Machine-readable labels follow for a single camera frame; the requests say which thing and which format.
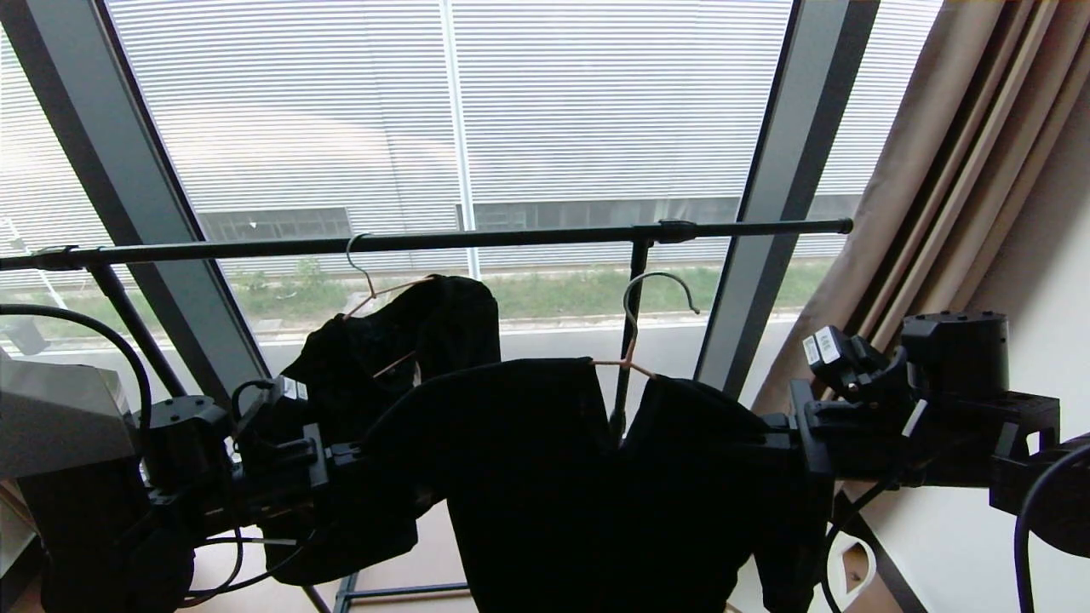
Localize brown curtain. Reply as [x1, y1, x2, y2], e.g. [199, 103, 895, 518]
[749, 0, 1090, 418]

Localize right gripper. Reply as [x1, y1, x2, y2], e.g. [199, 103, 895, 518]
[788, 379, 919, 486]

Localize pink clothes hanger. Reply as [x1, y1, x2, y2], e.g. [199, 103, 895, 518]
[344, 233, 444, 381]
[589, 272, 703, 381]

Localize black drawstring shorts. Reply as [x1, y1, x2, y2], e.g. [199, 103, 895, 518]
[260, 274, 503, 588]

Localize black clothes rack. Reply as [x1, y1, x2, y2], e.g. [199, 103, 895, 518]
[0, 218, 854, 613]

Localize black garment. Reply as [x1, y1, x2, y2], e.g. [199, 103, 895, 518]
[361, 356, 834, 613]

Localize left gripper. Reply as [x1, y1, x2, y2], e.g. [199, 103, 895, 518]
[230, 423, 333, 513]

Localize white laundry basket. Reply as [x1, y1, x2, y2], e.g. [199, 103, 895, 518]
[837, 532, 879, 610]

